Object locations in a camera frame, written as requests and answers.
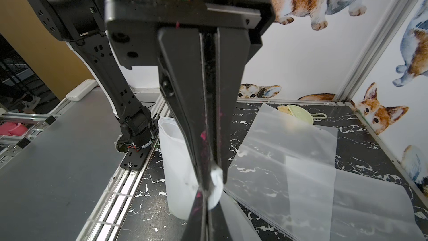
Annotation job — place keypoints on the frosted zip-top bag rear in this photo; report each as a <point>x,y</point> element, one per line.
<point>284,172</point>

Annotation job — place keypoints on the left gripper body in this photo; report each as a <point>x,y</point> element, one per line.
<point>132,25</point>

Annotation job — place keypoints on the frosted zip-top bag front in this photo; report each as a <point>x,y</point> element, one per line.
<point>181,183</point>

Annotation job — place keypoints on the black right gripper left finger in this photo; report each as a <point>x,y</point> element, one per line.
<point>196,225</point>

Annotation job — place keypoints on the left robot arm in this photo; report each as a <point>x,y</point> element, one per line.
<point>81,24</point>

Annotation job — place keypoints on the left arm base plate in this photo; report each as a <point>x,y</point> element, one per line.
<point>135,159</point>

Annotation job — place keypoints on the aluminium frame post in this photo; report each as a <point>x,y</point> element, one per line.
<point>389,25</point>

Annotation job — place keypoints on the white power strip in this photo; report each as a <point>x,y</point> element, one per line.
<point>81,90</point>

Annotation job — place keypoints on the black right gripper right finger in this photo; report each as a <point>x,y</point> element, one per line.
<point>217,226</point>

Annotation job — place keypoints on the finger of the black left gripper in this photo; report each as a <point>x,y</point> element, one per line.
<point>232,48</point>
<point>187,59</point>

